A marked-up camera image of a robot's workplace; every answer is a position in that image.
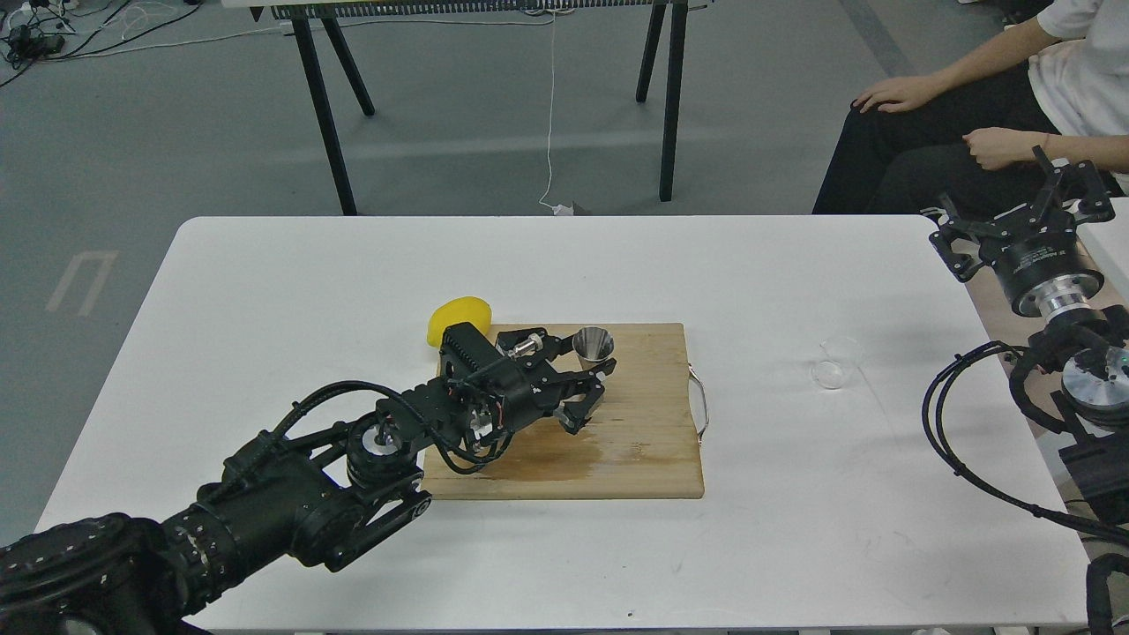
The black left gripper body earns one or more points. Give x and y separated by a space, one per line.
482 396

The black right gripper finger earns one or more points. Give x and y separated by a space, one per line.
967 245
1073 195

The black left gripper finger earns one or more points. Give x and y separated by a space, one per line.
531 362
585 394

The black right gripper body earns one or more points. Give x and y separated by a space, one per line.
1049 274

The steel double jigger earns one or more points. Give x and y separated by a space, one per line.
592 345

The clear glass cup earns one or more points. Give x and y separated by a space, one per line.
841 358

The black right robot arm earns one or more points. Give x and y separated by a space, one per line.
1070 378

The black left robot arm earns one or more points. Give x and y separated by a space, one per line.
337 476

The person left hand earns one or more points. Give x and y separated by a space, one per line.
995 148

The person right hand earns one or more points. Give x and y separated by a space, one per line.
899 94

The white side table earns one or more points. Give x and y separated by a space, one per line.
1107 245

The wooden cutting board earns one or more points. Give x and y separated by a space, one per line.
641 442

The yellow lemon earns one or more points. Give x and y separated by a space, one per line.
467 309

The seated person white shirt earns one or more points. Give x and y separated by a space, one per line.
1064 71

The black legged background table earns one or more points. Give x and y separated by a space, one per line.
474 80

